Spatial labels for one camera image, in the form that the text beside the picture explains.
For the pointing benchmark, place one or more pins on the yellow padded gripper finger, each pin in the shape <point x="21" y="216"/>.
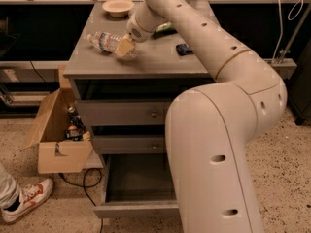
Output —
<point x="125" y="47"/>

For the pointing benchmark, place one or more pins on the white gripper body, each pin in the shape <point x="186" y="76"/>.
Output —
<point x="136" y="32"/>

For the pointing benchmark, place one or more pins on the clear plastic water bottle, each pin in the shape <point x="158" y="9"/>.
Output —
<point x="107" y="41"/>

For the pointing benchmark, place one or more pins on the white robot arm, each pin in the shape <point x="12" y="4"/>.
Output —
<point x="207" y="127"/>

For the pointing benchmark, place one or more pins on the grey wooden drawer cabinet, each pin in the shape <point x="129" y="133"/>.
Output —
<point x="157" y="73"/>

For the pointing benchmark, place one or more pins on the grey top drawer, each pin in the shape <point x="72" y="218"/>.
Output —
<point x="101" y="113"/>

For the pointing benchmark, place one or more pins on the grey middle drawer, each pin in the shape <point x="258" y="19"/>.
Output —
<point x="129" y="144"/>

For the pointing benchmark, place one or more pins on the grey open bottom drawer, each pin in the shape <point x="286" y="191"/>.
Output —
<point x="137" y="185"/>

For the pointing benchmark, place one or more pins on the green chip bag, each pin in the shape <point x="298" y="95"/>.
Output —
<point x="164" y="30"/>

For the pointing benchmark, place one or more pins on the beige shallow bowl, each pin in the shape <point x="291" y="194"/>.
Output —
<point x="118" y="8"/>

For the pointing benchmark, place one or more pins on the dark can in box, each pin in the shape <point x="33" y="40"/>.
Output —
<point x="75" y="117"/>

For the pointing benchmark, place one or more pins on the brown cardboard box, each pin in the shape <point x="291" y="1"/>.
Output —
<point x="47" y="133"/>

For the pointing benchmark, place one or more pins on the white and red sneaker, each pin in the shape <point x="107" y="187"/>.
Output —
<point x="26" y="200"/>

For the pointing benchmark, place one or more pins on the light trouser leg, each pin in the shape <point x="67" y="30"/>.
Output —
<point x="9" y="190"/>

